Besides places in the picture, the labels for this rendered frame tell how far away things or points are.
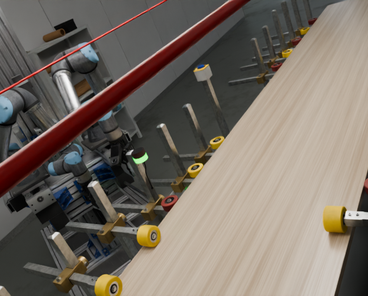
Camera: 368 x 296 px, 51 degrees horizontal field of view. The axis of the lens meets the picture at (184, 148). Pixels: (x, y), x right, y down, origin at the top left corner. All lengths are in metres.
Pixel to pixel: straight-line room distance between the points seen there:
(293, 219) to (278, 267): 0.21
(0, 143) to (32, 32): 2.92
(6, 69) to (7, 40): 0.16
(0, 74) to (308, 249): 1.90
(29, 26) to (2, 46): 2.47
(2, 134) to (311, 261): 1.52
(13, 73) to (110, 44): 3.36
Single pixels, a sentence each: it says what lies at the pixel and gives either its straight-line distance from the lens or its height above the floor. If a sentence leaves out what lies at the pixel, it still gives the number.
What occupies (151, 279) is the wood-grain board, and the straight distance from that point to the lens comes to 1.41.
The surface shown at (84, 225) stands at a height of 0.96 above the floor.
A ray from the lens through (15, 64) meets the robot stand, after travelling 2.48.
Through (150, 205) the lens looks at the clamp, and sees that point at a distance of 1.83.
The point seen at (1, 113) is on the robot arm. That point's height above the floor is 1.49.
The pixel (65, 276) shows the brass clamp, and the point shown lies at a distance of 1.54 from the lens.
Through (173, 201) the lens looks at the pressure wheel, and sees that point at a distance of 1.71.
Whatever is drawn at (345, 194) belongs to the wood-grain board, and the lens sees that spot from 1.45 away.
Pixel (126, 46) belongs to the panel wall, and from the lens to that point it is 5.97.
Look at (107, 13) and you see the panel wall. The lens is 5.87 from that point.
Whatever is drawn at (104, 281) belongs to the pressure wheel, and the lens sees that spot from 1.39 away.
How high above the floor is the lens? 1.78
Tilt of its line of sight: 24 degrees down
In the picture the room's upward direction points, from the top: 24 degrees counter-clockwise
